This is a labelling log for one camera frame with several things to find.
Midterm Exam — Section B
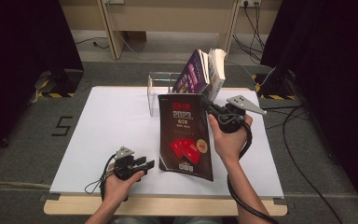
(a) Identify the beige wooden desk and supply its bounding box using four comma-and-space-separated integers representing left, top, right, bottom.
59, 0, 282, 62

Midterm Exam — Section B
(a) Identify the short black floor cable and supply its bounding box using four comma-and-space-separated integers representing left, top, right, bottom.
75, 36, 110, 49

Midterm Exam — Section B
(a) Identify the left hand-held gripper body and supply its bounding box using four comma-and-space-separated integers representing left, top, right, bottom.
113, 146, 141, 181

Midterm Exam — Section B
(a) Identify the black socket cable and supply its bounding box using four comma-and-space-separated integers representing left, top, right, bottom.
242, 0, 266, 50
232, 2, 264, 64

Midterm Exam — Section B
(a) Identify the purple magazine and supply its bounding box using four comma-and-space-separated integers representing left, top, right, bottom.
199, 49, 212, 94
171, 49, 207, 95

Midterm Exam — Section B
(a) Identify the black curtain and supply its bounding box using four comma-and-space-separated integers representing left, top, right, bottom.
0, 0, 85, 166
260, 0, 358, 213

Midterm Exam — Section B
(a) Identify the long curved black floor cable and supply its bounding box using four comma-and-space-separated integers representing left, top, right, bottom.
281, 105, 345, 224

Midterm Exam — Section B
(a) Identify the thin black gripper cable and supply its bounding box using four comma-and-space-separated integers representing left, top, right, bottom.
84, 152, 119, 200

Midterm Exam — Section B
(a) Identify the thick black sleeved gripper cable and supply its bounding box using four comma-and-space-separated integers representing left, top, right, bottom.
227, 122, 281, 224

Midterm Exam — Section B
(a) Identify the clear acrylic book organizer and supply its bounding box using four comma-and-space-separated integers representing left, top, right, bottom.
146, 71, 181, 119

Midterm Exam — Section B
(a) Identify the black stand base hazard tape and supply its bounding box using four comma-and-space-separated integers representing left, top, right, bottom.
251, 69, 297, 101
35, 68, 85, 99

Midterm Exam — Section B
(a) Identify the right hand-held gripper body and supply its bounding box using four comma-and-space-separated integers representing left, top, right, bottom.
213, 94, 268, 134

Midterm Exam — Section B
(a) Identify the white board sheet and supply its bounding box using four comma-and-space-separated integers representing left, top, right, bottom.
49, 85, 285, 199

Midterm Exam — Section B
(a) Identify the person's right hand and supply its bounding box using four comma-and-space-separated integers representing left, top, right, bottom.
207, 113, 254, 163

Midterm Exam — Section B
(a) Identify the dark brown magazine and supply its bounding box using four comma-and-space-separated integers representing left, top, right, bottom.
158, 92, 214, 182

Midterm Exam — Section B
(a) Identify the person's left hand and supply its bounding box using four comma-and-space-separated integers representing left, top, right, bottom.
101, 170, 145, 207

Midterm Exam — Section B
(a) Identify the white book with picture grid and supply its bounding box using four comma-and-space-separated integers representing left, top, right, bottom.
207, 48, 227, 102

